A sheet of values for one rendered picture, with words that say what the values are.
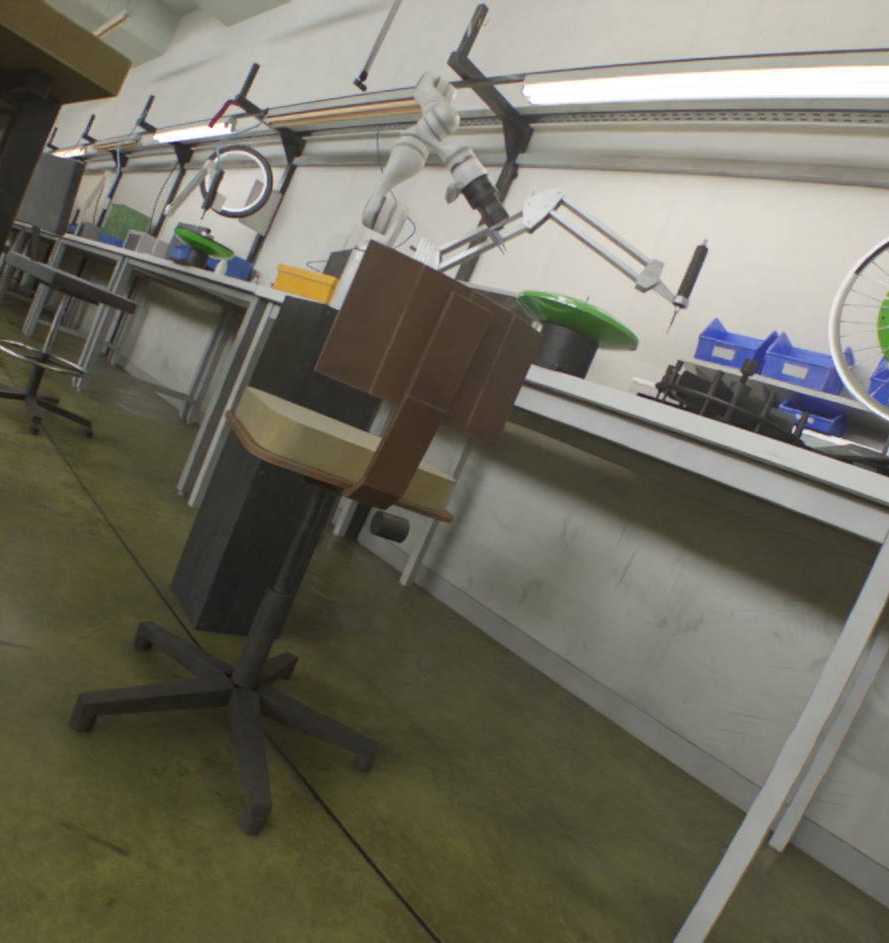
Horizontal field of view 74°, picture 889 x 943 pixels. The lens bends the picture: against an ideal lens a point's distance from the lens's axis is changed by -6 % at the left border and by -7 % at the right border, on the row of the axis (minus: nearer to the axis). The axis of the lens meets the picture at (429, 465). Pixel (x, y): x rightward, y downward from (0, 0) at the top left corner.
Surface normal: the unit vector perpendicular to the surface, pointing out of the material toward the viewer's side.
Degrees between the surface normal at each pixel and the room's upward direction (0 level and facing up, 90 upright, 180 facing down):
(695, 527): 90
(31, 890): 0
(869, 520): 90
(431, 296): 90
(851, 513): 90
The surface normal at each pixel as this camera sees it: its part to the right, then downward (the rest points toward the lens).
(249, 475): -0.72, -0.26
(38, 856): 0.40, -0.92
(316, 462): 0.41, 0.25
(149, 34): 0.65, 0.33
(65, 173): -0.47, -0.03
